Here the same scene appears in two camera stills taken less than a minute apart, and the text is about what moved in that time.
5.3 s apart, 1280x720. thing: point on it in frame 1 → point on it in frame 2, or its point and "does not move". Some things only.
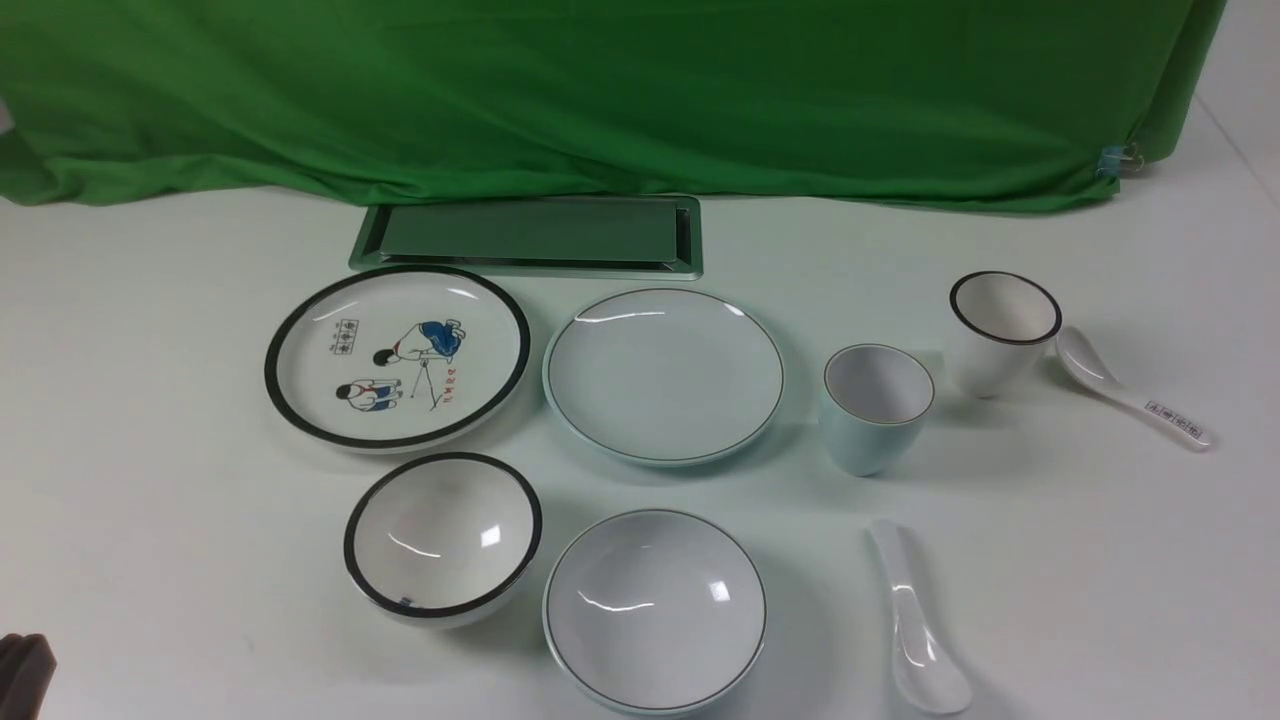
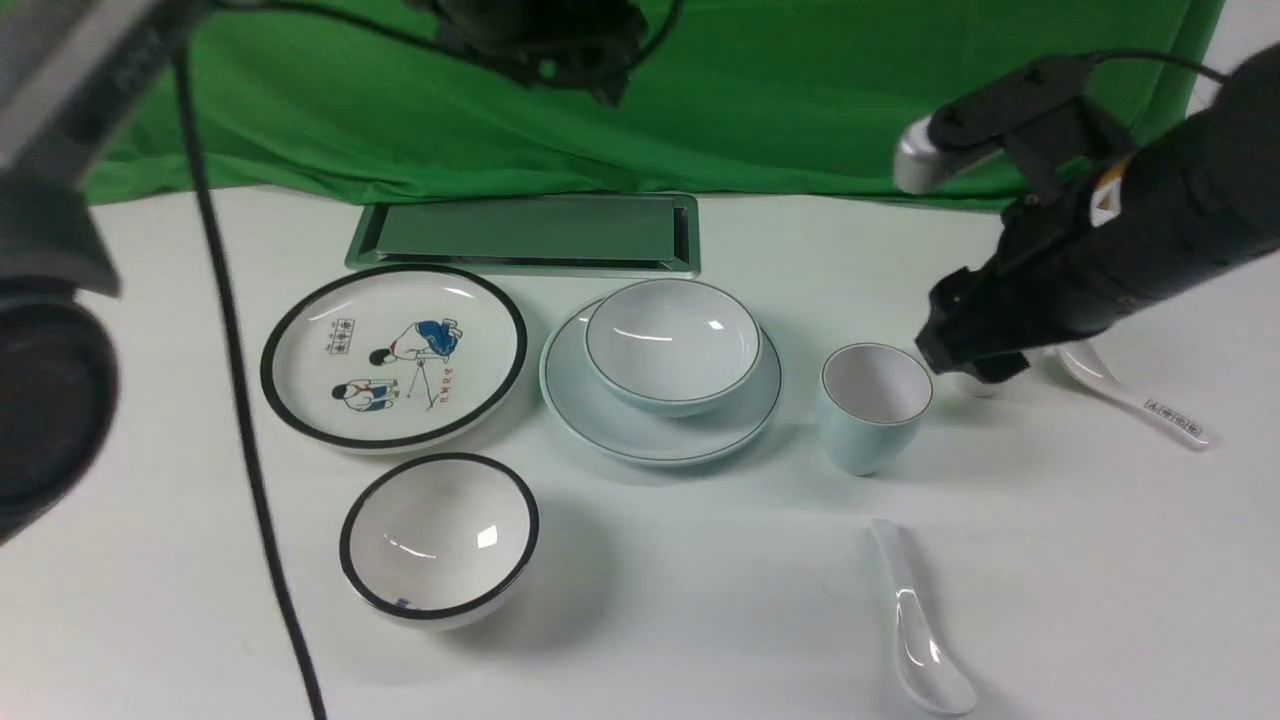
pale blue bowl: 654,613 → 674,348
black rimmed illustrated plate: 395,359 does not move
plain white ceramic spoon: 931,674 does not move
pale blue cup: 873,405 does not move
